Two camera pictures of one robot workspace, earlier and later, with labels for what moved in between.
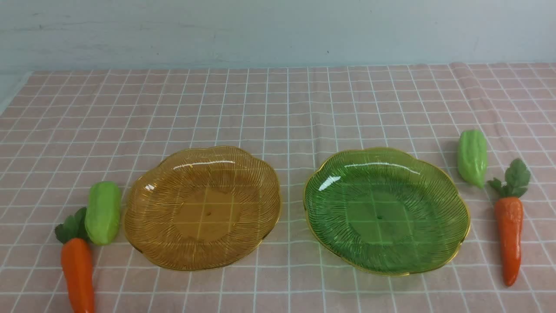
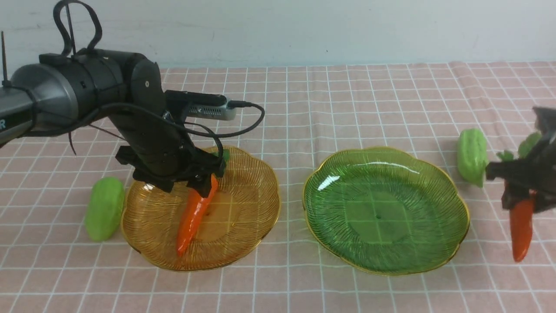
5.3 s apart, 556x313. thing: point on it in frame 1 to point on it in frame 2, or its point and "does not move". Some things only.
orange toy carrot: x=77 y=261 to x=196 y=206
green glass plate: x=384 y=211 does not move
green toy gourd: x=472 y=157 does not move
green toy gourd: x=103 y=212 does not move
